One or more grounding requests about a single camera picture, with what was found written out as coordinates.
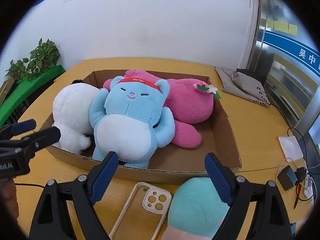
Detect white panda plush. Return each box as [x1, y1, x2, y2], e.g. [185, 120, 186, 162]
[52, 80, 99, 154]

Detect teal and pink plush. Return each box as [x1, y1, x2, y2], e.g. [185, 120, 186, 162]
[162, 177, 229, 240]

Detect white clear phone case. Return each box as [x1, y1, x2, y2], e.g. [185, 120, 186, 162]
[109, 182, 172, 240]

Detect light blue bear plush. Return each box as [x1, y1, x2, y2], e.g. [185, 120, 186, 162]
[89, 76, 175, 168]

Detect pink bear plush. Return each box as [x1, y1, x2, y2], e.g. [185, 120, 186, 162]
[102, 69, 222, 149]

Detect person left hand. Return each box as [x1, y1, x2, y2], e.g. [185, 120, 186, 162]
[1, 178, 20, 222]

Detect green cloth covered shelf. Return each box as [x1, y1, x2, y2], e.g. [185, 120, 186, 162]
[1, 65, 65, 126]

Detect black power adapter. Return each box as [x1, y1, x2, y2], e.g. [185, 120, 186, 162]
[277, 165, 297, 191]

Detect small potted plant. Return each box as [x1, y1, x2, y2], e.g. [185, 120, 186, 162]
[5, 58, 29, 80]

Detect white paper pad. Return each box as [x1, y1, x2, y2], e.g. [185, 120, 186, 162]
[277, 136, 304, 161]

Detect potted green plant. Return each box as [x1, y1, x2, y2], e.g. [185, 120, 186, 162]
[23, 38, 61, 80]

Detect brown cardboard box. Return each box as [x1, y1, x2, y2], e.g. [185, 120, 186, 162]
[39, 69, 243, 185]

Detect grey canvas tote bag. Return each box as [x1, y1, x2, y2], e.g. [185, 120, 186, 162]
[215, 67, 270, 106]

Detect blue window banner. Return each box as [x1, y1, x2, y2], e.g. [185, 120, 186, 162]
[263, 30, 319, 77]

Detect yellow sticky notes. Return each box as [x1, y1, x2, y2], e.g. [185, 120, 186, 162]
[266, 19, 298, 36]

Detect white cable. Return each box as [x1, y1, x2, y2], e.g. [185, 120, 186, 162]
[274, 156, 315, 201]

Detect black cable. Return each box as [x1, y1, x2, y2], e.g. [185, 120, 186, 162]
[286, 126, 320, 176]

